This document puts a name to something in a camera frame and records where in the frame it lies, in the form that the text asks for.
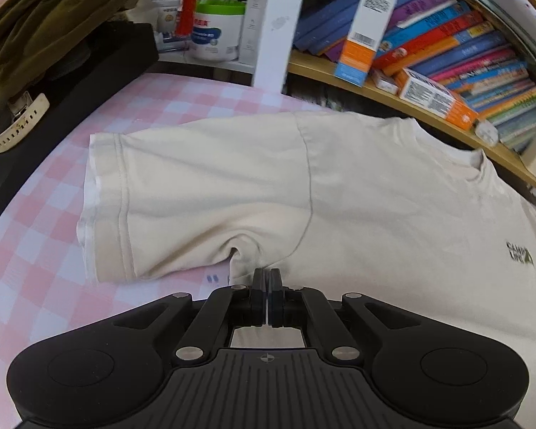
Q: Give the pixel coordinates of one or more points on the white orange blue box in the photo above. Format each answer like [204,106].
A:
[366,22]

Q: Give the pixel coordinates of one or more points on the cream t-shirt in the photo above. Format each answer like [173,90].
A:
[339,196]

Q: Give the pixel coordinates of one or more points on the white tub with green lid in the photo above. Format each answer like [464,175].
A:
[216,35]

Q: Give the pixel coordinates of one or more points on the white shelf post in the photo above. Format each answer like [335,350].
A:
[277,31]

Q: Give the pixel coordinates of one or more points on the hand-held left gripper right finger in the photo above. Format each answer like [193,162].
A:
[274,297]

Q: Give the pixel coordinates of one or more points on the white wrist watch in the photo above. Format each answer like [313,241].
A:
[22,120]

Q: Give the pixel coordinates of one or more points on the white pen holder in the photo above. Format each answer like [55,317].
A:
[169,13]

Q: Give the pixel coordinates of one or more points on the olive green cloth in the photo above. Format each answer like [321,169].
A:
[49,13]

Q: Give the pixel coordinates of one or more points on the orange and white box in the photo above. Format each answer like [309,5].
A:
[429,94]

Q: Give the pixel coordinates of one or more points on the small white box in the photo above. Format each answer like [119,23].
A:
[382,80]

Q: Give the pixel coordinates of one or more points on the black case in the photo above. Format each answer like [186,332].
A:
[94,67]

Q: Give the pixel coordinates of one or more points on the pink checked blanket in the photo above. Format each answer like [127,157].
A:
[35,232]

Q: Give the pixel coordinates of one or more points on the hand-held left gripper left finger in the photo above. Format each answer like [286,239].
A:
[259,297]

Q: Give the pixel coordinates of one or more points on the small white plastic case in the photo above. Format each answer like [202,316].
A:
[486,132]

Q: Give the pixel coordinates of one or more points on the tall white box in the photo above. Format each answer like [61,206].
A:
[253,22]

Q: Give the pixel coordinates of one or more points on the row of colourful books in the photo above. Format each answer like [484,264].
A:
[451,40]

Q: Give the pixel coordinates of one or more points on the wooden bookshelf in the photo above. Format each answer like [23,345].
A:
[339,81]

